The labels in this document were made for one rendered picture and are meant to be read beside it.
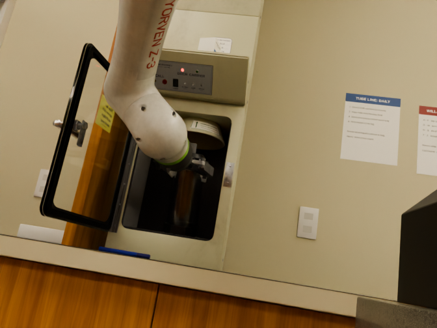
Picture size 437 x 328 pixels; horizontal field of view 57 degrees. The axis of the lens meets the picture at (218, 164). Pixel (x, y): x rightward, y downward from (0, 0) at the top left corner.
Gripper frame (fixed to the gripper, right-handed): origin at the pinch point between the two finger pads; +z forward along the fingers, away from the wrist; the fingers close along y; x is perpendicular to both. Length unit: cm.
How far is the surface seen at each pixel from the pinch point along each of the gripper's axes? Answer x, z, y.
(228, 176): 0.5, -5.1, -12.5
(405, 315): 27, -86, -34
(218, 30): -45.1, -5.1, -2.4
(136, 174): 2.9, -2.9, 14.5
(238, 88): -23.8, -10.2, -12.0
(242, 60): -29.4, -15.8, -12.4
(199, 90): -22.6, -9.2, -0.9
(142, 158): -2.6, -0.1, 14.5
